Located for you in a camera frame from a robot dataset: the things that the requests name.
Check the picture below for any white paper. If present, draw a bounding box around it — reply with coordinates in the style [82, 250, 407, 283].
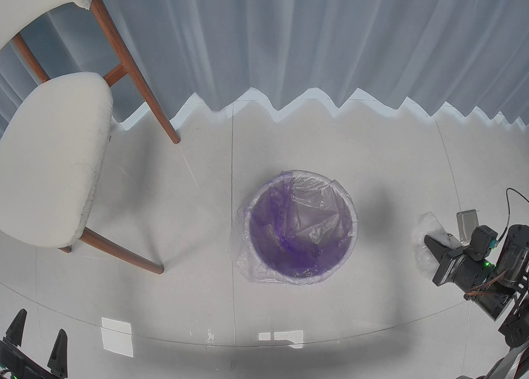
[412, 211, 457, 284]

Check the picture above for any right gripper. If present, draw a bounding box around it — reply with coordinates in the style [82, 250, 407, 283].
[425, 235, 496, 291]

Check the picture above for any pale blue curtain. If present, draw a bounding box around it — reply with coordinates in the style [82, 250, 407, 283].
[0, 0, 529, 132]

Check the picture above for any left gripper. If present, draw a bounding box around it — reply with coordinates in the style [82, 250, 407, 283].
[0, 309, 68, 379]

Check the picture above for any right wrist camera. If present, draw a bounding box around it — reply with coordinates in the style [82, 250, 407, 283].
[470, 226, 498, 260]

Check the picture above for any black cable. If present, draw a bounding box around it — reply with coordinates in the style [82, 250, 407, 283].
[501, 188, 529, 242]

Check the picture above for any white cushioned wooden chair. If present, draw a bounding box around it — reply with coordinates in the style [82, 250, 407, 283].
[0, 0, 180, 275]

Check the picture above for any purple plastic bag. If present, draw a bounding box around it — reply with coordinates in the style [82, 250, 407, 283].
[229, 169, 359, 286]

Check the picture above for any white trash bin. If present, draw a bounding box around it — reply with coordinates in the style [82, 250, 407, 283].
[246, 171, 358, 283]

